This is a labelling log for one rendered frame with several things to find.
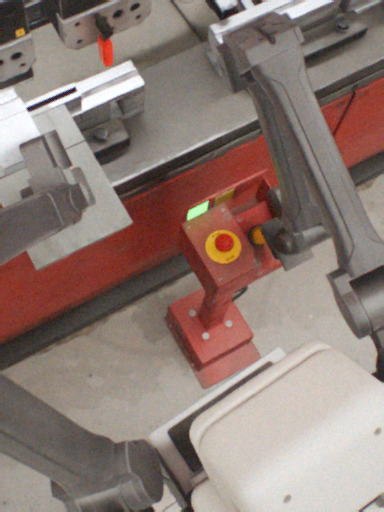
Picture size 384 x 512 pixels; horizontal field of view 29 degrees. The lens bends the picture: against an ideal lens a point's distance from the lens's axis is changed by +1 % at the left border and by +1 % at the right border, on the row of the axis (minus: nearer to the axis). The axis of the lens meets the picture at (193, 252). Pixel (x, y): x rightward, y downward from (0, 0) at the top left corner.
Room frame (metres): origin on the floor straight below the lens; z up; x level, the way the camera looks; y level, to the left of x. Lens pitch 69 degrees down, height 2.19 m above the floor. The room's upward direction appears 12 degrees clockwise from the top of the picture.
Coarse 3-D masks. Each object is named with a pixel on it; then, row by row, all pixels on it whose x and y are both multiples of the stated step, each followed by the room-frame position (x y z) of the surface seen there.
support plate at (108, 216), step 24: (48, 120) 0.65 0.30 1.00; (72, 120) 0.66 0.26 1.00; (72, 144) 0.61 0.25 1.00; (0, 168) 0.54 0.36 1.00; (24, 168) 0.55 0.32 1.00; (96, 168) 0.57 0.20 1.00; (0, 192) 0.49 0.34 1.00; (96, 192) 0.53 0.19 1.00; (96, 216) 0.48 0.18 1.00; (120, 216) 0.49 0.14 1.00; (48, 240) 0.42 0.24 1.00; (72, 240) 0.43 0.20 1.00; (96, 240) 0.44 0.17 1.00; (48, 264) 0.38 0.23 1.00
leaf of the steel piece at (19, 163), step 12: (12, 120) 0.63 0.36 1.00; (24, 120) 0.64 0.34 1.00; (0, 132) 0.60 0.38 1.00; (12, 132) 0.61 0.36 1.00; (24, 132) 0.61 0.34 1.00; (36, 132) 0.62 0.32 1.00; (0, 144) 0.58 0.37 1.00; (12, 144) 0.59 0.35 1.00; (0, 156) 0.56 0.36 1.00; (12, 156) 0.56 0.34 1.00; (12, 168) 0.53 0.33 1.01
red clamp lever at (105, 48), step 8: (96, 16) 0.70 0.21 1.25; (104, 16) 0.70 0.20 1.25; (96, 24) 0.69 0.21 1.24; (104, 24) 0.69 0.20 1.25; (104, 32) 0.68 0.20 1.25; (112, 32) 0.68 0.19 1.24; (104, 40) 0.68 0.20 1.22; (104, 48) 0.68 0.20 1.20; (112, 48) 0.69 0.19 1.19; (104, 56) 0.68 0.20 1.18; (112, 56) 0.69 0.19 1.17; (104, 64) 0.68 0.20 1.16
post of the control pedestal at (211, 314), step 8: (232, 296) 0.60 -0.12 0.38; (208, 304) 0.59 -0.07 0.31; (216, 304) 0.57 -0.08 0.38; (224, 304) 0.59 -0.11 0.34; (200, 312) 0.60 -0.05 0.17; (208, 312) 0.58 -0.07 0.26; (216, 312) 0.57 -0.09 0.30; (224, 312) 0.59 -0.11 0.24; (208, 320) 0.57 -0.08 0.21; (216, 320) 0.58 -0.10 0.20; (208, 328) 0.57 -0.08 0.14
